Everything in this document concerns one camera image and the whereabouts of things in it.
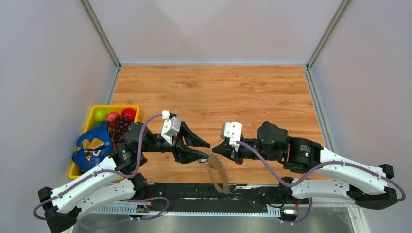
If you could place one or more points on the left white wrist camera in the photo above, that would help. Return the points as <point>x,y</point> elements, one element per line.
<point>171,126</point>

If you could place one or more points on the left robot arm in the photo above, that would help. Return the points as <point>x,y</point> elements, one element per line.
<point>114,178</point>

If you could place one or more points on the blue chip bag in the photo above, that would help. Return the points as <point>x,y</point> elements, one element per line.
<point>94,145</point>

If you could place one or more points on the green pear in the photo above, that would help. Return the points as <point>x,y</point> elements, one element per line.
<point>100,114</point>

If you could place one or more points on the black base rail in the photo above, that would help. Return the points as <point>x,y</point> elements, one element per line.
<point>204,198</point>

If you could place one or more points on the purple grape bunch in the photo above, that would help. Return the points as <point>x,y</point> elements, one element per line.
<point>118,127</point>

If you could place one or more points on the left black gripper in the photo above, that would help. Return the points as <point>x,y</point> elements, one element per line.
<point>183,154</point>

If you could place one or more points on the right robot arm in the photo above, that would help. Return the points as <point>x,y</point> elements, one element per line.
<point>324,174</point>

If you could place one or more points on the red apple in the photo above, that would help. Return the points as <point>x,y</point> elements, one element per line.
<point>112,118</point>
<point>129,113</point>

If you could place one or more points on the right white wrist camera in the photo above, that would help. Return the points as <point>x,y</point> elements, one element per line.
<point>232,131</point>

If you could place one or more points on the yellow plastic bin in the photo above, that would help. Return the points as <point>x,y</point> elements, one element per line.
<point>74,170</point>

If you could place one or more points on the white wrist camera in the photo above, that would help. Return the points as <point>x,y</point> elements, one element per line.
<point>232,131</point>
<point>171,126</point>

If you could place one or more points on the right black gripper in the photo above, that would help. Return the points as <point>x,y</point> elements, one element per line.
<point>226,149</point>

